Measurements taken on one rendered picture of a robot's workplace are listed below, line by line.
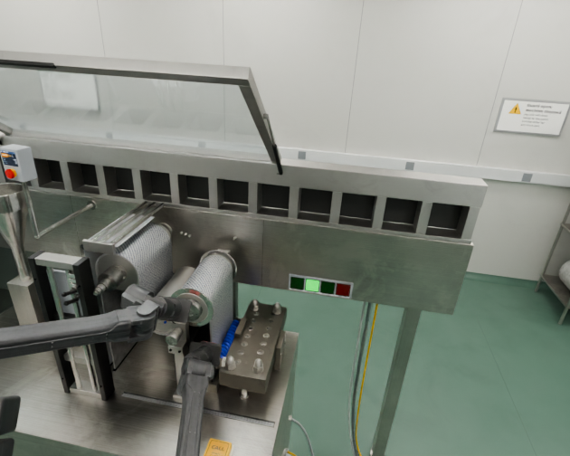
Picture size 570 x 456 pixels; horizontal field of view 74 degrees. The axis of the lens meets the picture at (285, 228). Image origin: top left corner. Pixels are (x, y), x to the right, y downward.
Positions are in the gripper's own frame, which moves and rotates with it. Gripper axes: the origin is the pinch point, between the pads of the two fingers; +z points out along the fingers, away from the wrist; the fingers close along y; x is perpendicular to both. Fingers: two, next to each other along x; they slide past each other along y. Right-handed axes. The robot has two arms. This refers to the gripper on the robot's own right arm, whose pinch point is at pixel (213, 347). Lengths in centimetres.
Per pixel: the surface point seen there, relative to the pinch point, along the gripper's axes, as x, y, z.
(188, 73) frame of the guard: 72, 0, -52
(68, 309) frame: 8.9, -42.8, -18.8
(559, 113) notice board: 181, 204, 199
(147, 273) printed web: 22.7, -23.5, -9.5
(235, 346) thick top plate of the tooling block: -0.4, 5.9, 7.9
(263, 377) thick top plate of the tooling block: -6.1, 19.1, -2.0
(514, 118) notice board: 175, 171, 202
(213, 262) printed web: 28.9, -5.0, 2.2
